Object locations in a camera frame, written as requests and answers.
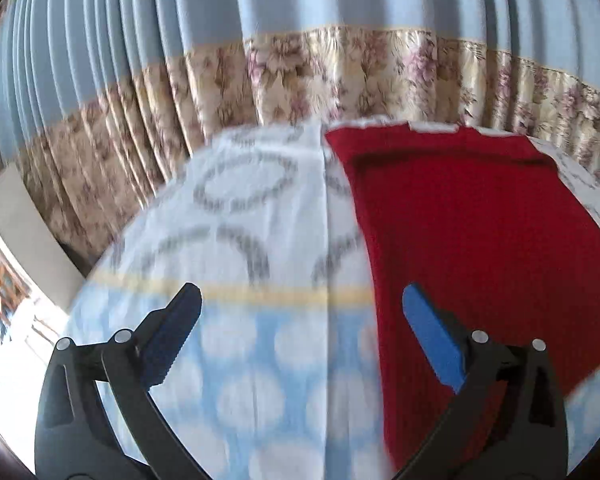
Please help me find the red knitted garment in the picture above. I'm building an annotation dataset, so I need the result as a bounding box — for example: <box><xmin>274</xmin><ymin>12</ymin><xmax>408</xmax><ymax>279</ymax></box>
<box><xmin>326</xmin><ymin>125</ymin><xmax>600</xmax><ymax>463</ymax></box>

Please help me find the wooden chair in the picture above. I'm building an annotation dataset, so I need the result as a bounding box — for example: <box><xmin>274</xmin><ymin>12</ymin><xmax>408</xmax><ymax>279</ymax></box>
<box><xmin>0</xmin><ymin>264</ymin><xmax>28</xmax><ymax>326</ymax></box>

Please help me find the white patterned bed sheet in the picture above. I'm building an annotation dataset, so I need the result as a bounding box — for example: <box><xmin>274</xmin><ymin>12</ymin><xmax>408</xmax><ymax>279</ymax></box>
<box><xmin>67</xmin><ymin>122</ymin><xmax>600</xmax><ymax>479</ymax></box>

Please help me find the beige board panel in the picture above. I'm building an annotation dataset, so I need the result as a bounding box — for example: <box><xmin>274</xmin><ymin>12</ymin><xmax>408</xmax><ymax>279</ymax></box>
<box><xmin>0</xmin><ymin>164</ymin><xmax>84</xmax><ymax>313</ymax></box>

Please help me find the blue floral curtain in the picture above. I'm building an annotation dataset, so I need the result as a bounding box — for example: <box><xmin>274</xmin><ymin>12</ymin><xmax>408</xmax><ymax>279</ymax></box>
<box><xmin>0</xmin><ymin>0</ymin><xmax>600</xmax><ymax>257</ymax></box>

